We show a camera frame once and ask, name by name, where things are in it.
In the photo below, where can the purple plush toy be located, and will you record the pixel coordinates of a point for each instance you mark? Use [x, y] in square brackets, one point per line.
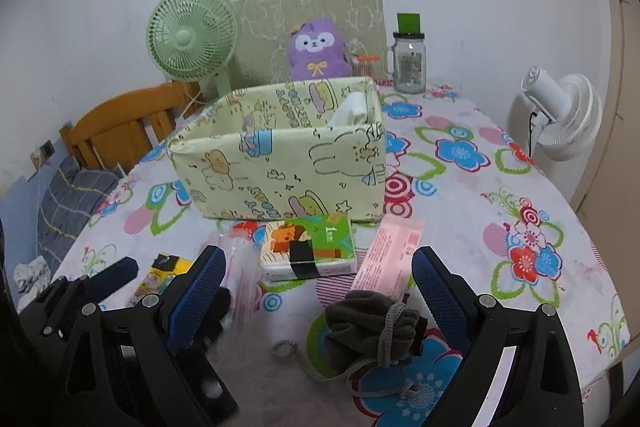
[317, 57]

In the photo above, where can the printed cardboard sheet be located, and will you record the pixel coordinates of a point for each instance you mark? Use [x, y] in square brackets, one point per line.
[260, 32]

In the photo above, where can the glass jar with green lid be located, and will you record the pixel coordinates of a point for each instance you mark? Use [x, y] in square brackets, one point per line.
[410, 67]

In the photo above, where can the cartoon print fabric storage box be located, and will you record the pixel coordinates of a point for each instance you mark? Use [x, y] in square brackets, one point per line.
[280, 167]

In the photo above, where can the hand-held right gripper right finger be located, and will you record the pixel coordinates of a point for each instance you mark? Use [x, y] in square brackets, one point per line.
[440, 292]

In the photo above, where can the wall socket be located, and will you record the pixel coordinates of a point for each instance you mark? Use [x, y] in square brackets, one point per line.
[47, 149]

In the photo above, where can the green tissue packet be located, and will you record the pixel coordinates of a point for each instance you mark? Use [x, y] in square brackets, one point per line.
[310, 247]

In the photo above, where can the pink packet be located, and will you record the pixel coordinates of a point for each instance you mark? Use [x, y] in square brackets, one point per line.
[387, 257]

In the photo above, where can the green desk fan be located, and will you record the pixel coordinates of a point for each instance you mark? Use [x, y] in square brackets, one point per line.
[190, 37]

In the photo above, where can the toothpick holder with orange lid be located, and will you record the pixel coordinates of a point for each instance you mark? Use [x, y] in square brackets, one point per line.
[365, 68]

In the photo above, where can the wooden chair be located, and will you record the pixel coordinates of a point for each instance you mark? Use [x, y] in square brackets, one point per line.
[115, 122]

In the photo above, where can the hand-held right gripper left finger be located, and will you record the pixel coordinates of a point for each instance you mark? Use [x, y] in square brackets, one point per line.
[197, 292]

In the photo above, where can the yellow cartoon tissue packet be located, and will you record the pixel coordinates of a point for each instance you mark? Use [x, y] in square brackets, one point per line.
[167, 269]

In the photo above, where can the crumpled white cloth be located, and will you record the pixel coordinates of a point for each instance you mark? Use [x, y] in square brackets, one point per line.
[32, 274]

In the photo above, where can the clear plastic packet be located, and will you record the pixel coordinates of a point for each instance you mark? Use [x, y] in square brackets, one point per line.
[245, 272]

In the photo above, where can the white desk fan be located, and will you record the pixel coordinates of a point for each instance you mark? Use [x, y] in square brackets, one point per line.
[570, 117]

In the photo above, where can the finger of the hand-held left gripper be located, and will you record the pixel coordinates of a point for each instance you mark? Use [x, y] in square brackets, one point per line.
[117, 274]
[215, 377]

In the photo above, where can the dark plaid blanket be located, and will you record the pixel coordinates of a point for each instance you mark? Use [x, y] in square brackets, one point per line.
[70, 197]

